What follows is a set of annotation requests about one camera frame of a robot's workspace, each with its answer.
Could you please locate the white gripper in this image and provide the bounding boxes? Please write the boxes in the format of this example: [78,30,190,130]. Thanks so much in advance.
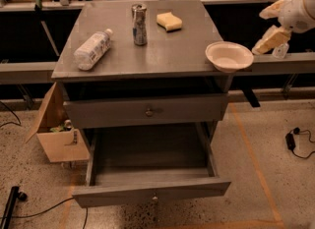
[252,0,310,55]

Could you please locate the white paper bowl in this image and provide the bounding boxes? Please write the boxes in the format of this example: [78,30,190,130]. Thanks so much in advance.
[205,41,254,73]

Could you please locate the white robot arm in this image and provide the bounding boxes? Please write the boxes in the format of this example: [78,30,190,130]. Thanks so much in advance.
[252,0,315,55]

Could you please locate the silver redbull can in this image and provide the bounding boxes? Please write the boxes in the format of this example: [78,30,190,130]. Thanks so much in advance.
[131,4,148,46]

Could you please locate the yellow sponge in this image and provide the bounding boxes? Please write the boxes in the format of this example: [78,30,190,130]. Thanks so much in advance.
[157,12,182,31]

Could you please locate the grey wooden cabinet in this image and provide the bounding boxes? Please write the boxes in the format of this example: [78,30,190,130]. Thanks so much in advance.
[51,0,240,188]

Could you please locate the clear plastic water bottle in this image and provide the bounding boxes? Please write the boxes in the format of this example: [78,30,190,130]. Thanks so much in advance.
[74,29,113,71]

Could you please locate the closed grey upper drawer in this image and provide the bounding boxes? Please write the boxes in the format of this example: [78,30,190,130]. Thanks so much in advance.
[63,93,227,128]

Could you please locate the open grey lower drawer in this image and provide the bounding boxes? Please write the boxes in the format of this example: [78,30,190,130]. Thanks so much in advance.
[73,123,230,207]

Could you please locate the cardboard box on floor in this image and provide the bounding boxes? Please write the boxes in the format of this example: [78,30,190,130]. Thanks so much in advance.
[26,83,90,162]

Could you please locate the black bar on floor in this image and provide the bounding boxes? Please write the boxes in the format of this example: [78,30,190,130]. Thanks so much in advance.
[0,186,28,229]

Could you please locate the black power adapter with cable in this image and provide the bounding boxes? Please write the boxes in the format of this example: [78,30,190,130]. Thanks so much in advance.
[284,127,315,159]

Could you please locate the black floor cable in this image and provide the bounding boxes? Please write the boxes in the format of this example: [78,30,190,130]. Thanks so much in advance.
[0,197,90,229]

